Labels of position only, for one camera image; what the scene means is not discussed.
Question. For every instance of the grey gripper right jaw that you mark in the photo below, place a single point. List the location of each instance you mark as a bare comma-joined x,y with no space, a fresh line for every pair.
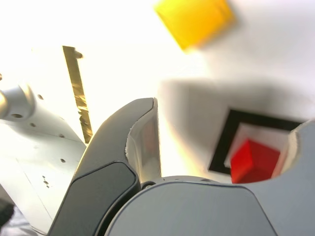
197,211

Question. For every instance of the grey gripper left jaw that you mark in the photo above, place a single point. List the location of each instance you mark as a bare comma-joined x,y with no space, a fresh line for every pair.
103,159

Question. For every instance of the red cube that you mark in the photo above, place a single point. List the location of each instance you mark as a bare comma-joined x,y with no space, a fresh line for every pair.
253,162

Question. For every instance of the yellow cube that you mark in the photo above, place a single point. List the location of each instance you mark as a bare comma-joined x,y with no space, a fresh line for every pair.
194,22

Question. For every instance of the black tape square outline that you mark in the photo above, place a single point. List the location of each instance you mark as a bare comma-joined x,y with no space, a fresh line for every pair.
222,147

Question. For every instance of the black tape strip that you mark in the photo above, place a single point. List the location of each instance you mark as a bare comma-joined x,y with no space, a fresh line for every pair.
77,93

